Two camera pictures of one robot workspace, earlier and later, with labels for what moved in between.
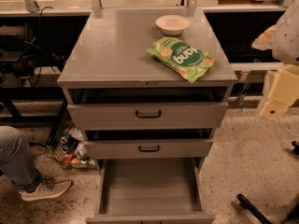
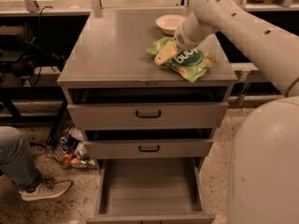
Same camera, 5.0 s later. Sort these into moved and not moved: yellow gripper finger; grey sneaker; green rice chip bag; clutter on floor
Moved: yellow gripper finger
Not moved: clutter on floor; grey sneaker; green rice chip bag
